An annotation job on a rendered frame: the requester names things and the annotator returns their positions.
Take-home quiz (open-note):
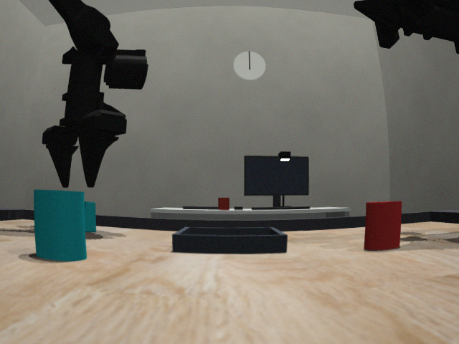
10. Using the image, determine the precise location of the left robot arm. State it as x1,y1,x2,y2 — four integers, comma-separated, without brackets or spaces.
49,0,148,90

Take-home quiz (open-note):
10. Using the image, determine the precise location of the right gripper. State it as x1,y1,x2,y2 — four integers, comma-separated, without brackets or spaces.
354,0,444,49

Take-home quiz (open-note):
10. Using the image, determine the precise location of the teal cylinder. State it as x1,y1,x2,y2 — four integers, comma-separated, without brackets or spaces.
34,190,87,261

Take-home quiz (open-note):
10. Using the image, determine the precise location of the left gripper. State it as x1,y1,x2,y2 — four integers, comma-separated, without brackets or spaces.
42,82,127,188

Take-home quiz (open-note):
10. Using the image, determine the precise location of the dark red cylinder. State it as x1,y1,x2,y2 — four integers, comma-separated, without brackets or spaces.
364,201,402,250

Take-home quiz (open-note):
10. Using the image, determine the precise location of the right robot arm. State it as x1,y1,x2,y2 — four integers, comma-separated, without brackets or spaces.
435,0,459,54

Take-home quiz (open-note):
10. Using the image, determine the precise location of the teal cube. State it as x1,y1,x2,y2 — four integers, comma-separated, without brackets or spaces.
85,202,96,232

